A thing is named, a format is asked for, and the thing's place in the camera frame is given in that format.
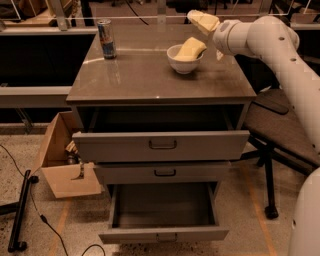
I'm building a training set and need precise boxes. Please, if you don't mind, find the black floor stand leg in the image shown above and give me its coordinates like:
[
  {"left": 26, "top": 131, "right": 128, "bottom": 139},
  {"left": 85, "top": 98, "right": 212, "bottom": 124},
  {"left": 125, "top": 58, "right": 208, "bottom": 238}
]
[{"left": 0, "top": 170, "right": 39, "bottom": 253}]

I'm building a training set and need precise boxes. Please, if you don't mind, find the black floor cable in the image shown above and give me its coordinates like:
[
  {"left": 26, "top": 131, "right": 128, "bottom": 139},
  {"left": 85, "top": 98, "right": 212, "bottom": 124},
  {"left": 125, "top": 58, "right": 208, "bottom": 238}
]
[{"left": 0, "top": 143, "right": 106, "bottom": 256}]

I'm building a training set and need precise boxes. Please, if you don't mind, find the grey drawer cabinet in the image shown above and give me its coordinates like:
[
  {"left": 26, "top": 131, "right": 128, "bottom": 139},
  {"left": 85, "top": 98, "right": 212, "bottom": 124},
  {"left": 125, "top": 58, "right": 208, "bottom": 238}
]
[{"left": 65, "top": 23, "right": 257, "bottom": 188}]

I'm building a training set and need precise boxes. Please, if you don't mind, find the black office chair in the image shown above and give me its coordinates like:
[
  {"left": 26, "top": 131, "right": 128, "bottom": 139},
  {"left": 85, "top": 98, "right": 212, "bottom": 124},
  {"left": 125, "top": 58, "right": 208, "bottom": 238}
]
[{"left": 233, "top": 53, "right": 320, "bottom": 220}]

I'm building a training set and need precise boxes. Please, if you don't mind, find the yellow sponge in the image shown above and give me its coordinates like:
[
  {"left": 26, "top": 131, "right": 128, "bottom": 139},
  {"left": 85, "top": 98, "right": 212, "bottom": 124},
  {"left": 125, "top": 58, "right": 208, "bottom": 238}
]
[{"left": 174, "top": 37, "right": 207, "bottom": 61}]

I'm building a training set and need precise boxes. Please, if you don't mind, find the white ceramic bowl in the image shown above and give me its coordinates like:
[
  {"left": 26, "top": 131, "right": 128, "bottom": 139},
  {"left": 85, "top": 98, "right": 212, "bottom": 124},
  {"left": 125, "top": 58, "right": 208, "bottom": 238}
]
[{"left": 167, "top": 44, "right": 203, "bottom": 74}]

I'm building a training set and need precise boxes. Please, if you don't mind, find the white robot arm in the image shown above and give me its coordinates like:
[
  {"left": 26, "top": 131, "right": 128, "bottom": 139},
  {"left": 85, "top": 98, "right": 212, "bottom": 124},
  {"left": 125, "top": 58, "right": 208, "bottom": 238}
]
[{"left": 187, "top": 10, "right": 320, "bottom": 256}]

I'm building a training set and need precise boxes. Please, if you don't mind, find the open cardboard box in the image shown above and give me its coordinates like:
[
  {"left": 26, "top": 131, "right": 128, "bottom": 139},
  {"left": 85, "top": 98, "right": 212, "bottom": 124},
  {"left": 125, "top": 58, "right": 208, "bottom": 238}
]
[{"left": 31, "top": 111, "right": 101, "bottom": 198}]

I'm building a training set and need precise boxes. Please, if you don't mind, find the blue silver energy drink can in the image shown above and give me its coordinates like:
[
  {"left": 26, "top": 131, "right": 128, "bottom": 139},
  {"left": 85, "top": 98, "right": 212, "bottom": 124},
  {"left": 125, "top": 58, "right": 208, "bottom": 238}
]
[{"left": 97, "top": 19, "right": 117, "bottom": 59}]

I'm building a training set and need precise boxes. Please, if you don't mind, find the grey top drawer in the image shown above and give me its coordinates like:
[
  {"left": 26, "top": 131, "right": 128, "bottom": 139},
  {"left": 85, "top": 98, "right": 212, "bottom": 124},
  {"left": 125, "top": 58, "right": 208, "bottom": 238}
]
[{"left": 72, "top": 109, "right": 249, "bottom": 163}]

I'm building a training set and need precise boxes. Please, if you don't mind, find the grey drawer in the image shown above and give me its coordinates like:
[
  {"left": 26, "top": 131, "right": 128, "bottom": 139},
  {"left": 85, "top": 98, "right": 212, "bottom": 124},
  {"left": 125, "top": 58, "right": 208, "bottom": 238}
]
[
  {"left": 99, "top": 182, "right": 228, "bottom": 244},
  {"left": 94, "top": 161, "right": 231, "bottom": 185},
  {"left": 72, "top": 109, "right": 249, "bottom": 163}
]

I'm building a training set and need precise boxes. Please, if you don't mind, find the grey bottom drawer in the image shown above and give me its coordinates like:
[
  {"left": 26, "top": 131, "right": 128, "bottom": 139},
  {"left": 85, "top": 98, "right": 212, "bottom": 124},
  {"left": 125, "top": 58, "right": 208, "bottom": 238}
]
[{"left": 99, "top": 182, "right": 228, "bottom": 244}]

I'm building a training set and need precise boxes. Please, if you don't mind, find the grey middle drawer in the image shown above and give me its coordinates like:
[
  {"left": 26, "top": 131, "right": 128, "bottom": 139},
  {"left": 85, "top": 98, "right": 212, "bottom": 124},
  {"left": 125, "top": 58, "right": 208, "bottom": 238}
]
[{"left": 94, "top": 161, "right": 231, "bottom": 185}]

